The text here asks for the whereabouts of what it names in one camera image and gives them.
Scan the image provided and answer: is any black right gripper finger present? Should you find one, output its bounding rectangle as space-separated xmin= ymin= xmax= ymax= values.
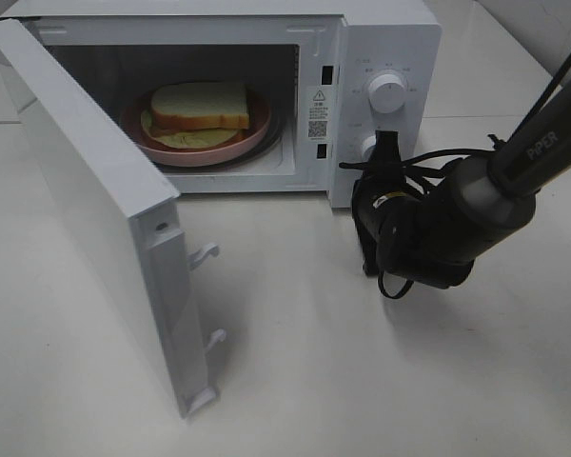
xmin=373 ymin=130 xmax=400 ymax=162

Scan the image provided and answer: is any pink round plate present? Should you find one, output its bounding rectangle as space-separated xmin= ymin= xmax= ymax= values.
xmin=119 ymin=89 xmax=278 ymax=168

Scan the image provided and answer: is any white microwave door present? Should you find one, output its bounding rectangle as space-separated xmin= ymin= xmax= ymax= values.
xmin=0 ymin=19 xmax=226 ymax=418

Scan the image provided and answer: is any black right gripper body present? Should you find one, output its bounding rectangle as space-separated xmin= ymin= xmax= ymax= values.
xmin=351 ymin=152 xmax=438 ymax=279

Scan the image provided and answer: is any glass microwave turntable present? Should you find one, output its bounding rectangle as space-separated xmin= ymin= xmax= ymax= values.
xmin=152 ymin=117 xmax=283 ymax=169

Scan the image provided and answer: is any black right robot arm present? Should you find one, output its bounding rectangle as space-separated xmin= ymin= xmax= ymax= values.
xmin=339 ymin=52 xmax=571 ymax=300

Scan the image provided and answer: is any white microwave oven body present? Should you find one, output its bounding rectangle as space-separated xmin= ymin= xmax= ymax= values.
xmin=0 ymin=1 xmax=441 ymax=208

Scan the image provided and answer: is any white timer knob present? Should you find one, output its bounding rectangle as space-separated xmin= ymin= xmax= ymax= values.
xmin=358 ymin=136 xmax=376 ymax=162

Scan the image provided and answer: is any upper white power knob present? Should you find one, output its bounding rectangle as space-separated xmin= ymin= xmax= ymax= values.
xmin=367 ymin=71 xmax=407 ymax=114

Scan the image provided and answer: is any white bread sandwich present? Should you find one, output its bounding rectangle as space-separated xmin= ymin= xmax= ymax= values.
xmin=140 ymin=82 xmax=250 ymax=149

